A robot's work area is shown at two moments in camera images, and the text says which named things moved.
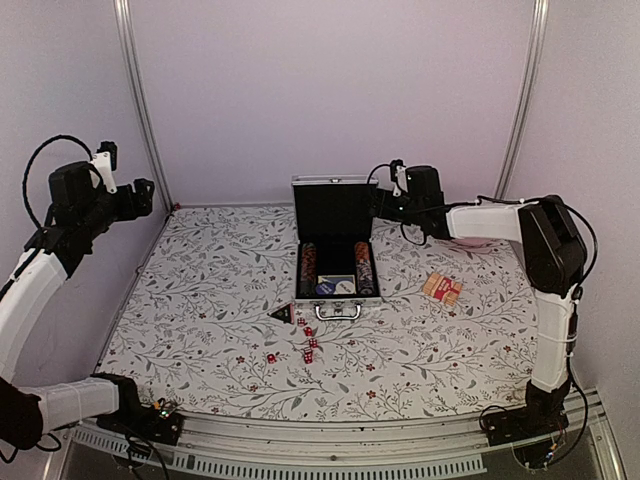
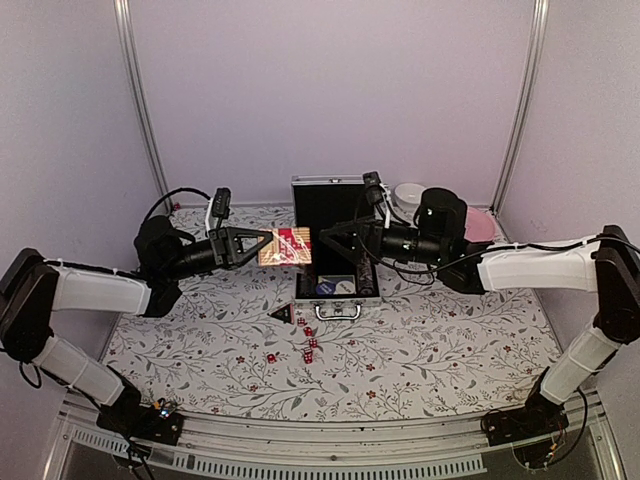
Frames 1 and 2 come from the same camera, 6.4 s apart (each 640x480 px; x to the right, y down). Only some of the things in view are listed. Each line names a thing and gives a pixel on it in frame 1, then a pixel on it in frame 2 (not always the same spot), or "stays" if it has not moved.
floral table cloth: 212,324 stays
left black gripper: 145,199 -> 227,246
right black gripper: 380,198 -> 368,233
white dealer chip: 345,287 stays
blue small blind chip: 325,288 stays
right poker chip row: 364,269 stays
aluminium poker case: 337,254 stays
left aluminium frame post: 130,55 stays
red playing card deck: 442,288 -> 288,246
